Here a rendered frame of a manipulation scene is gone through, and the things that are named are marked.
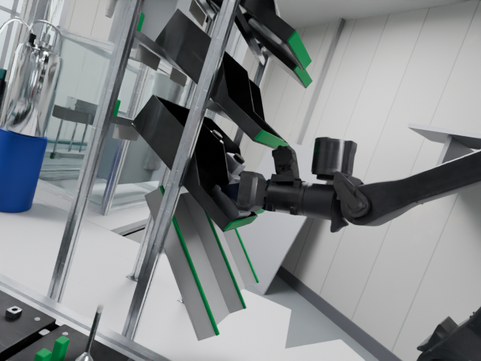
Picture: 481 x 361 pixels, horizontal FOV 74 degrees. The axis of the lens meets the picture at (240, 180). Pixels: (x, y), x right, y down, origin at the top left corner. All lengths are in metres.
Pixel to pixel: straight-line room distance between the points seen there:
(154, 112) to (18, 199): 0.80
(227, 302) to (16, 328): 0.37
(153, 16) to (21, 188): 0.93
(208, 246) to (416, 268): 2.42
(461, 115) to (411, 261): 1.21
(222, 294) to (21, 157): 0.85
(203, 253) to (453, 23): 3.09
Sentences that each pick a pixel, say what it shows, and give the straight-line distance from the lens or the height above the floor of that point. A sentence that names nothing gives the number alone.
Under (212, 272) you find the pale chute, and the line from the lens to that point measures 0.72.
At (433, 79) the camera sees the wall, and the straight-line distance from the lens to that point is 3.29.
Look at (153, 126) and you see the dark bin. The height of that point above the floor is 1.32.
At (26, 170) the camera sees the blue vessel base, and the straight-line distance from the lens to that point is 1.31.
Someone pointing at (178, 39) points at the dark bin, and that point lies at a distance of 0.64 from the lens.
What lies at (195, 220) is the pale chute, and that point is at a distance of 0.72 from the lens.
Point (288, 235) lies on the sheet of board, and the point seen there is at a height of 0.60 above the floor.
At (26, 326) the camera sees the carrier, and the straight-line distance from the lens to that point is 0.63.
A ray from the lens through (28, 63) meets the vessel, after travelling 1.27.
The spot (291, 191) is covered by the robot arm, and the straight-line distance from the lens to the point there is 0.53.
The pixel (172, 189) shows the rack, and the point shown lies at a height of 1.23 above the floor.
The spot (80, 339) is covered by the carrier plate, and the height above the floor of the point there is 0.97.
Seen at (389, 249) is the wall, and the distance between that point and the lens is 3.08.
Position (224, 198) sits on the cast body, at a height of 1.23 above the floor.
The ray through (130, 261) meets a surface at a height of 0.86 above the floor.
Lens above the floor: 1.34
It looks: 7 degrees down
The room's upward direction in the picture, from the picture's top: 19 degrees clockwise
